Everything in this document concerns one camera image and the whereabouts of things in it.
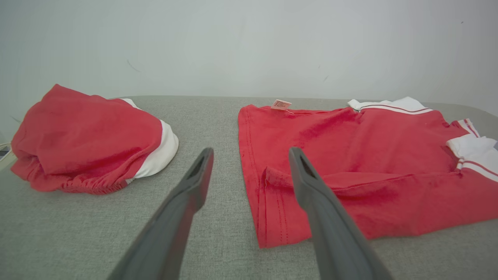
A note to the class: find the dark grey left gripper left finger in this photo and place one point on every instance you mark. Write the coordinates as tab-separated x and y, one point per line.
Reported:
175	217

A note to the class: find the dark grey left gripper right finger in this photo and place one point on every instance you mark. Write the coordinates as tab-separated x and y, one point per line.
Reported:
327	221

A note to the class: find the red and white t-shirt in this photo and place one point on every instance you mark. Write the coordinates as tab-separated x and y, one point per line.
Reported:
350	155

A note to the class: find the red shorts with white stripe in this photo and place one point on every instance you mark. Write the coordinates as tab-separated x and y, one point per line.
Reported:
85	140

